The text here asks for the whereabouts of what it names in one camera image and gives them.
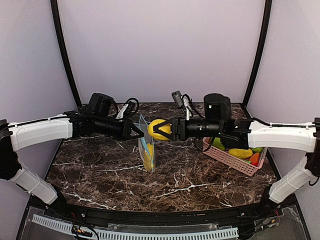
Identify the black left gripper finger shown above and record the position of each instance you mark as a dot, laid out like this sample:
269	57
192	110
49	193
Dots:
137	136
135	129

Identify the black left frame post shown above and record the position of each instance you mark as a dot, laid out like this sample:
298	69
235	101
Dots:
64	53

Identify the yellow toy lemon front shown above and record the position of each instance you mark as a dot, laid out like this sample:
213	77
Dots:
148	157

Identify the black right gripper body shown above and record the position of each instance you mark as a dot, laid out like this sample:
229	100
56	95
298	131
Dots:
177	128

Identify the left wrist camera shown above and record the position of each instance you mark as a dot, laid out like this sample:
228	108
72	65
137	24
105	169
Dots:
129	109

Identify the green toy vegetable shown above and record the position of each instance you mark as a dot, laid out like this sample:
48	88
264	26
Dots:
257	149
218	144

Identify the green toy vegetable right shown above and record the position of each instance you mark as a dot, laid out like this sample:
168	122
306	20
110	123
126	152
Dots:
257	149

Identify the pink plastic basket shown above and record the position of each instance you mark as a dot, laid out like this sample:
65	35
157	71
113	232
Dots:
244	166

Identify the white slotted cable duct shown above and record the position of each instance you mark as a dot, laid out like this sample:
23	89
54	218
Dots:
138	232

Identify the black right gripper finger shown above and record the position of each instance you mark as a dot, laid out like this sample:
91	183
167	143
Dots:
162	135
164	126

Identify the yellow toy lemon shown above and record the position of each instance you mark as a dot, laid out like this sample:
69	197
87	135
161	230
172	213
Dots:
150	130
148	157

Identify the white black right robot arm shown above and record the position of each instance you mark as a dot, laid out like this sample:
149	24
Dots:
250	133

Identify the black frame post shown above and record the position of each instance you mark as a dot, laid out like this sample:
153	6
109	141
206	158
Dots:
259	52
64	53

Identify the large clear zip bag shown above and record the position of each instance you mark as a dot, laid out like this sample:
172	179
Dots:
142	142

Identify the orange red toy pepper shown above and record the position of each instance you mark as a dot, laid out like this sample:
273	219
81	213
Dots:
254	159

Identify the yellow toy lemon back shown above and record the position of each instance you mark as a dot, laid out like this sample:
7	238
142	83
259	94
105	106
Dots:
150	130

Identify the black right frame post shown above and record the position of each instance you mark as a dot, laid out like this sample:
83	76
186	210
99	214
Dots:
259	52

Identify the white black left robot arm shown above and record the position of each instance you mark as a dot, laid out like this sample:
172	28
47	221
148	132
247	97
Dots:
101	115

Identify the green toy vegetable left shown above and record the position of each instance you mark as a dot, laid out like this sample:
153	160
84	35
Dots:
218	144

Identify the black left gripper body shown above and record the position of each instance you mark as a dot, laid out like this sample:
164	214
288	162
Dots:
127	130

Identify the black front rail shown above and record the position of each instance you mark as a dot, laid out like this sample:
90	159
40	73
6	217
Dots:
241	216

